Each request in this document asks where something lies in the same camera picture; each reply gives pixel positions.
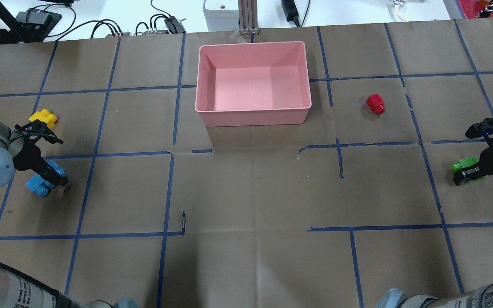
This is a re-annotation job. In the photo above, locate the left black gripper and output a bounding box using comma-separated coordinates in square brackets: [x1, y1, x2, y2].
[10, 120, 69, 191]

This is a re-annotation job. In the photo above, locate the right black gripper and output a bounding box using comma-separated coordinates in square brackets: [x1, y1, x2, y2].
[452, 118, 493, 186]

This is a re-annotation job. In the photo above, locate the green toy block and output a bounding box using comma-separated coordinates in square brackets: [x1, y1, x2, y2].
[452, 157, 485, 182]

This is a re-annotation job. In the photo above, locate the blue toy block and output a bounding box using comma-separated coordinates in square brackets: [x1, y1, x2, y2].
[25, 160, 59, 197]

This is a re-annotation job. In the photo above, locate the yellow toy block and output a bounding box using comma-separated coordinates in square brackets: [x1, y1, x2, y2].
[29, 109, 58, 130]

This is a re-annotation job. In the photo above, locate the red toy block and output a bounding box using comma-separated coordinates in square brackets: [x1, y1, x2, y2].
[366, 94, 386, 115]

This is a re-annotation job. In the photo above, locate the pink plastic box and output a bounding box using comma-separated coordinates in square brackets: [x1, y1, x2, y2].
[194, 41, 312, 128]

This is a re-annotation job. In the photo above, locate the brown paper table mat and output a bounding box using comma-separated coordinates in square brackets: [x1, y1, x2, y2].
[0, 18, 493, 308]

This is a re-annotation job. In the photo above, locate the white square device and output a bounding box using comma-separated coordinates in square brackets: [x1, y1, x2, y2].
[203, 0, 239, 32]

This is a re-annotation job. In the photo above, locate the black power adapter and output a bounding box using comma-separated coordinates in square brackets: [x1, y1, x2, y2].
[280, 0, 301, 27]

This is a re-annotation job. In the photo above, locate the aluminium frame post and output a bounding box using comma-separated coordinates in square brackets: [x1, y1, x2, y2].
[238, 0, 259, 36]

